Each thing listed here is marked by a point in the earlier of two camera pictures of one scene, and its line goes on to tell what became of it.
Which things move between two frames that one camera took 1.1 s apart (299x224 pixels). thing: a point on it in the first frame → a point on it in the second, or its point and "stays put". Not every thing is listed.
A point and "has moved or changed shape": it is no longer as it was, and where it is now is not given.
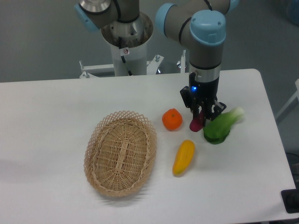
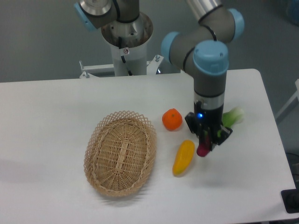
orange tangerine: [172, 119] stays put
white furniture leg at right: [296, 95] stays put
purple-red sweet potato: [197, 124] has moved or changed shape
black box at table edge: [290, 198] stays put
